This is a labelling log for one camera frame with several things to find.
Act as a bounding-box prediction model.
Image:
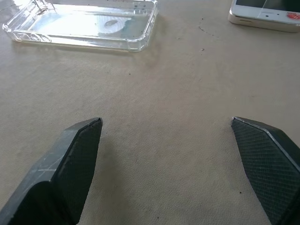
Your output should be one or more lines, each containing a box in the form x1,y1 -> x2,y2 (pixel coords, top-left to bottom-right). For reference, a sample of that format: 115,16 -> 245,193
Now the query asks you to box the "white smartphone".
228,0 -> 300,33

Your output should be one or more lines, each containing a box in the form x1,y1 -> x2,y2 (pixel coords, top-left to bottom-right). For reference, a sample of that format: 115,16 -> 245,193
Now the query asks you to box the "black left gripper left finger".
0,117 -> 103,225

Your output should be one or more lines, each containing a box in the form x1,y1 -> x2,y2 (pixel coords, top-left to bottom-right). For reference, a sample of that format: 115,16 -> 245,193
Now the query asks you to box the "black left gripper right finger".
231,116 -> 300,225

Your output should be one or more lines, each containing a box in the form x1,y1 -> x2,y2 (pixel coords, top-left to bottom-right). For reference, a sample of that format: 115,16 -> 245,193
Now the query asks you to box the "clear plastic phone case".
2,0 -> 159,53

